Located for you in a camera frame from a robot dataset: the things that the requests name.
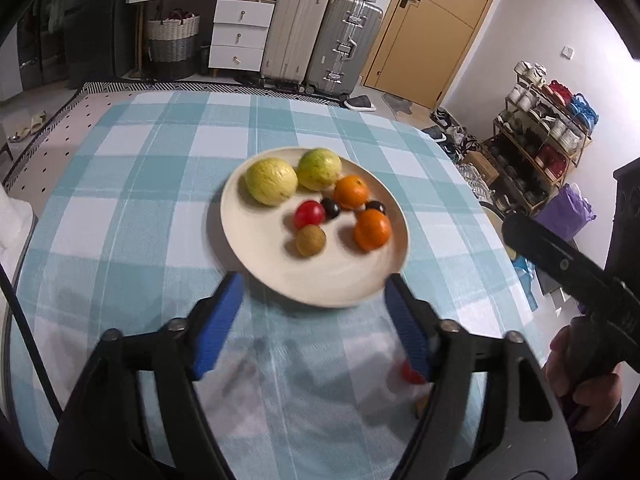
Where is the wooden door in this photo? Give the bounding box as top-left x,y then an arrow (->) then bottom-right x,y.
362,0 -> 494,108

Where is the shoe rack with shoes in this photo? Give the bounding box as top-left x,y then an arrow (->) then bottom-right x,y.
480,61 -> 599,216

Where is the cream round plate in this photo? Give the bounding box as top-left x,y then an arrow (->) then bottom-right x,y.
219,148 -> 409,309

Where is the red tomato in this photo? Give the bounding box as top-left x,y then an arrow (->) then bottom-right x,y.
293,200 -> 326,230
400,360 -> 427,386

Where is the black cable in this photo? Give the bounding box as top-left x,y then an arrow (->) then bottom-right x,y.
0,263 -> 64,424

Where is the purple bag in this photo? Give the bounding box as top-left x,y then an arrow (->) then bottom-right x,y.
534,183 -> 597,242

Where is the dark plum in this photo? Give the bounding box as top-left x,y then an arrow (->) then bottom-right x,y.
320,197 -> 341,221
364,200 -> 386,214

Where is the yellow-green guava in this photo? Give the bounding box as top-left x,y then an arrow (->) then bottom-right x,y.
296,148 -> 342,192

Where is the orange tangerine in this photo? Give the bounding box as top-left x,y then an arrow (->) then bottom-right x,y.
352,209 -> 393,252
333,176 -> 370,210

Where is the silver hard suitcase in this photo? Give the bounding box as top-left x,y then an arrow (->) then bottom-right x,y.
305,0 -> 383,100

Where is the woven laundry basket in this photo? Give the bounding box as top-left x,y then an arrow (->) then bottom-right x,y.
145,9 -> 201,80

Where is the white drawer cabinet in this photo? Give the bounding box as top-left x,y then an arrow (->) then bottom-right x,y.
126,0 -> 274,72

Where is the pale yellow guava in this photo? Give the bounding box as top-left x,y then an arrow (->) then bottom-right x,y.
244,157 -> 298,207

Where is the right hand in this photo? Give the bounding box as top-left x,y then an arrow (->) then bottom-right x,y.
542,325 -> 623,431

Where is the beige hard suitcase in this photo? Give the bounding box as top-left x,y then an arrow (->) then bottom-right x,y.
260,0 -> 329,84

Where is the brown longan fruit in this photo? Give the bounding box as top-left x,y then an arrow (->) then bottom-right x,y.
295,226 -> 326,258

